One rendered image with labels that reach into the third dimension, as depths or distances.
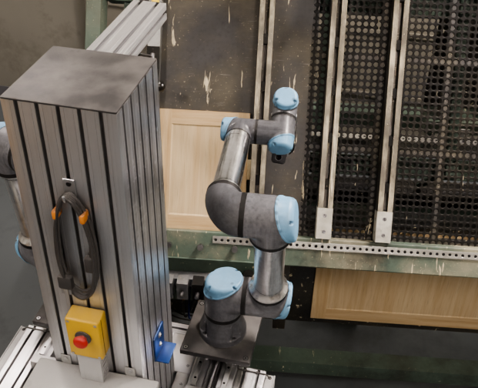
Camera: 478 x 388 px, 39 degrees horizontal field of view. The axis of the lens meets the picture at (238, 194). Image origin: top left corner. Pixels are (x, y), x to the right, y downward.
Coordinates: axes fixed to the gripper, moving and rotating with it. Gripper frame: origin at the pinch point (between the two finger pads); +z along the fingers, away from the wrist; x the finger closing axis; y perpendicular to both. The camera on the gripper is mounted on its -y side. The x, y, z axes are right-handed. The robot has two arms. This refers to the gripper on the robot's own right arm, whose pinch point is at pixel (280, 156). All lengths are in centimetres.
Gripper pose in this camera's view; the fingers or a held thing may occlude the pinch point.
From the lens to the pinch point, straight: 235.5
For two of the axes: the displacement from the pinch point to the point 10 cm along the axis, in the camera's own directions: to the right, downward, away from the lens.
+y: 2.7, -8.8, 3.9
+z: 0.2, 4.1, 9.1
